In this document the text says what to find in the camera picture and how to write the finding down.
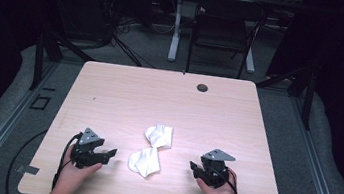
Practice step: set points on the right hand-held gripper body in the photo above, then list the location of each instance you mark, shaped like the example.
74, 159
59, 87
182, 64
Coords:
215, 171

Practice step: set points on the round table grommet hole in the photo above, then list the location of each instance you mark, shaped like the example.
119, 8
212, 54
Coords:
202, 88

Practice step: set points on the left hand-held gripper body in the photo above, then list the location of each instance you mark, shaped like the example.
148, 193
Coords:
85, 152

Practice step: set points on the black folding chair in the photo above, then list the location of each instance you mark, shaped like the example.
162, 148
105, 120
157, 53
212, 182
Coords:
222, 33

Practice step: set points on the dark computer tower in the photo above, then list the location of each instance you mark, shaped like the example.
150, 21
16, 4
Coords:
83, 11

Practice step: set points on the person's left hand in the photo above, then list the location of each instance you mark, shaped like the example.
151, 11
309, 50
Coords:
70, 177

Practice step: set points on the black metal stand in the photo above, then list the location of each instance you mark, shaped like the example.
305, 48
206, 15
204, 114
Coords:
38, 59
309, 101

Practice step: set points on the grey metal table bracket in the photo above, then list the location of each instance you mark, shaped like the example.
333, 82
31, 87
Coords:
27, 169

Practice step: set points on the aluminium floor rail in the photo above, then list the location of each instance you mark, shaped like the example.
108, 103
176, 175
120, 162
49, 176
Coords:
4, 128
318, 170

